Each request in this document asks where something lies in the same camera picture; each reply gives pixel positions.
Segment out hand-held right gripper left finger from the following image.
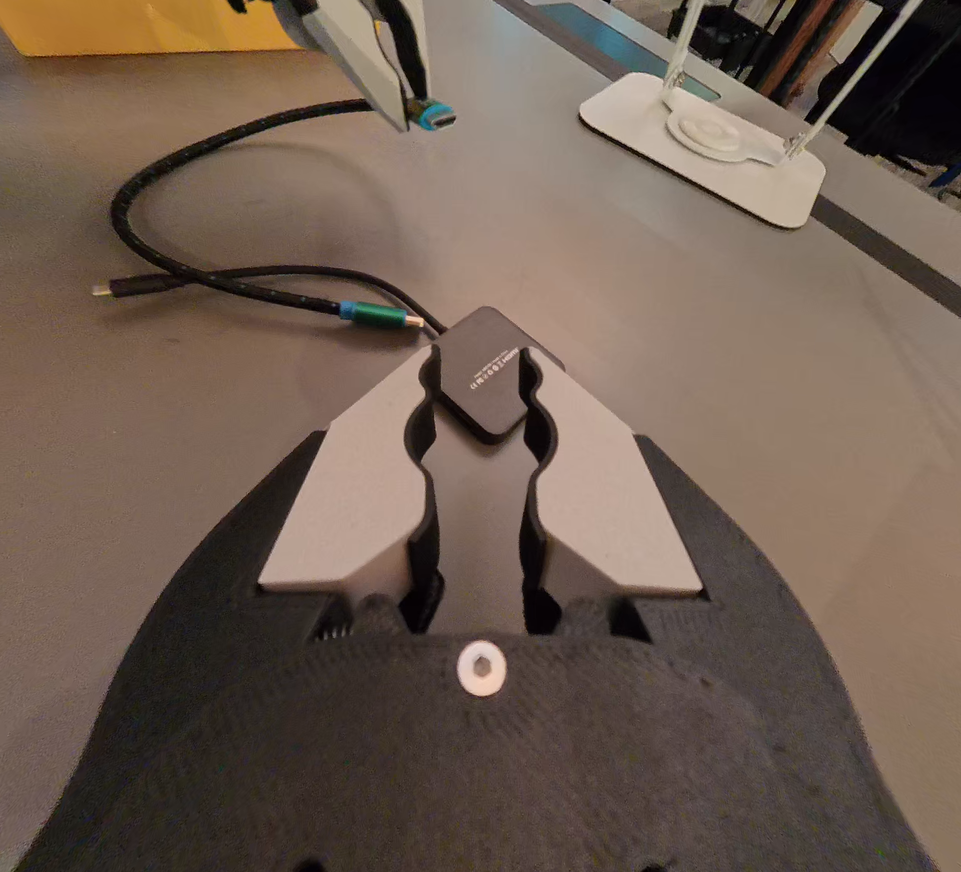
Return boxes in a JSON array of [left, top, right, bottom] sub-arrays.
[[258, 344, 446, 634]]

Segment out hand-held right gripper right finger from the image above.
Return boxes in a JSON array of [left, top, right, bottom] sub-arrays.
[[519, 349, 707, 637]]

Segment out black adapter hub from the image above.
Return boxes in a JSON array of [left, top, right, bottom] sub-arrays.
[[432, 307, 566, 447]]

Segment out black braided hdmi cable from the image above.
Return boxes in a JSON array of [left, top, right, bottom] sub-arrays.
[[110, 94, 459, 332]]

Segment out black hub cable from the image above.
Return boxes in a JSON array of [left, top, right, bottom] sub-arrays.
[[92, 265, 449, 334]]

